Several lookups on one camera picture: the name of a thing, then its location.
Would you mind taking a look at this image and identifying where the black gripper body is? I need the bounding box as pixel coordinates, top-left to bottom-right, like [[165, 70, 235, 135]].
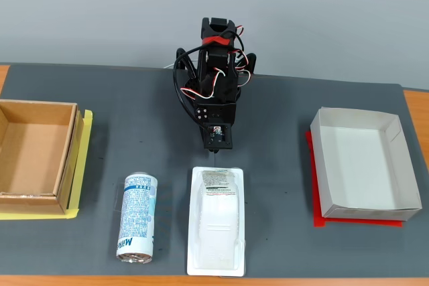
[[195, 99, 239, 127]]

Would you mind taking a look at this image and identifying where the black camera cable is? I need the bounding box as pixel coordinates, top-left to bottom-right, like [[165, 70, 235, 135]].
[[172, 46, 202, 127]]

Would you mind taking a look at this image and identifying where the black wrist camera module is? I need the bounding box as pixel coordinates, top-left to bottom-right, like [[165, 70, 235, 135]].
[[203, 123, 234, 151]]

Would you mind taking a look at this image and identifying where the white plastic blister tray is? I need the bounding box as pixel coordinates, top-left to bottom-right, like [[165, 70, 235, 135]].
[[186, 165, 248, 279]]

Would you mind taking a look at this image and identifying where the red paper sheet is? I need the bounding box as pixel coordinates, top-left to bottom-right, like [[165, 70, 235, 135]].
[[304, 130, 403, 229]]

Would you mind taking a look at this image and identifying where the white blue printed can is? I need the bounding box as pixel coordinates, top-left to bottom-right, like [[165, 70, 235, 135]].
[[115, 171, 159, 265]]

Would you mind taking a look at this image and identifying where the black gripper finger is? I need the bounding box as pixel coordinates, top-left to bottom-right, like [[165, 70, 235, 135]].
[[196, 120, 221, 154]]

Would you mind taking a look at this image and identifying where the red tape strip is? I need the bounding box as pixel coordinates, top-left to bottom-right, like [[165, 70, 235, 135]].
[[202, 35, 237, 47]]

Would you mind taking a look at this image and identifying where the white paper box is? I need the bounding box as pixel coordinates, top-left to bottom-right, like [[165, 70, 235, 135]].
[[310, 106, 422, 222]]

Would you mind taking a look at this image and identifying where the red white servo wire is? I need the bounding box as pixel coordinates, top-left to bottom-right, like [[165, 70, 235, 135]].
[[233, 24, 253, 88], [180, 68, 227, 100]]

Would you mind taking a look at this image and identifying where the dark grey table mat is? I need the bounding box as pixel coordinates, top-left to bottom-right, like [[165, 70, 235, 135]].
[[0, 63, 429, 279]]

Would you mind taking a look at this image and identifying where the brown cardboard box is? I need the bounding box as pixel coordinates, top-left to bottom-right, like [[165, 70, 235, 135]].
[[0, 98, 84, 216]]

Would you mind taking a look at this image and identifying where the yellow paper sheet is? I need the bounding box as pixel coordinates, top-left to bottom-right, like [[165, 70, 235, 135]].
[[0, 109, 94, 221]]

